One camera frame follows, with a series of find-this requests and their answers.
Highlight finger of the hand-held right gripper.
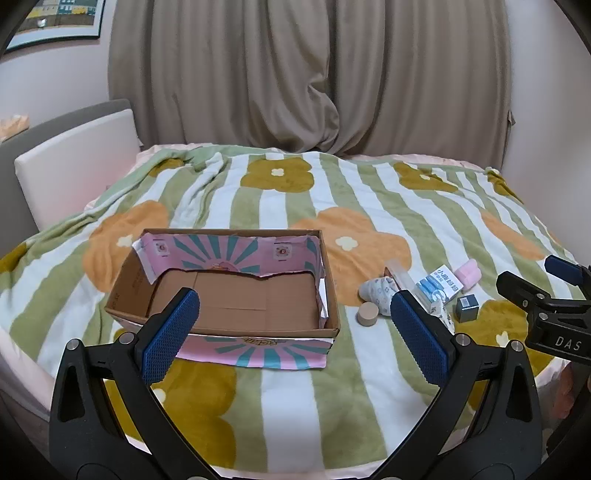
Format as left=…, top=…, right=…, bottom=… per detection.
left=545, top=255, right=591, bottom=298
left=496, top=271, right=591, bottom=319

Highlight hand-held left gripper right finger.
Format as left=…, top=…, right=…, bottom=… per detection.
left=376, top=290, right=548, bottom=480

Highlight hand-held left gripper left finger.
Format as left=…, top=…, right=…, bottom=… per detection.
left=48, top=287, right=218, bottom=480

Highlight patterned white baby sock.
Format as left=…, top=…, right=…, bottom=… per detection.
left=359, top=277, right=399, bottom=317
left=429, top=302, right=455, bottom=333

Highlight pink soft roll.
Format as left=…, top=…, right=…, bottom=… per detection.
left=455, top=259, right=482, bottom=291

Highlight dark blue cube box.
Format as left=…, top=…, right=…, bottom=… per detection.
left=455, top=293, right=481, bottom=323

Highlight beige wooden cylinder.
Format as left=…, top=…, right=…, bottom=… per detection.
left=355, top=302, right=379, bottom=328

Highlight white and blue box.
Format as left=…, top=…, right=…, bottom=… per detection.
left=414, top=265, right=464, bottom=305

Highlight clear plastic tube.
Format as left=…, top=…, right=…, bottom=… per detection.
left=385, top=260, right=416, bottom=296

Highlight cardboard box with pink print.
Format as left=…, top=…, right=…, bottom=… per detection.
left=104, top=227, right=341, bottom=371

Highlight striped flower blanket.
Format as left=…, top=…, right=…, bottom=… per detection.
left=0, top=145, right=578, bottom=472

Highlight white headboard cushion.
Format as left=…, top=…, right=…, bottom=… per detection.
left=14, top=109, right=141, bottom=232

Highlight grey bed headboard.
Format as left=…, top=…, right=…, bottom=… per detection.
left=0, top=98, right=139, bottom=259

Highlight beige patterned box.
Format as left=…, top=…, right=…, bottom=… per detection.
left=0, top=113, right=31, bottom=139

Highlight beige curtain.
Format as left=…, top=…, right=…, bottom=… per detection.
left=107, top=0, right=515, bottom=169

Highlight framed wall poster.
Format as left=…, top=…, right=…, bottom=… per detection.
left=0, top=0, right=106, bottom=52

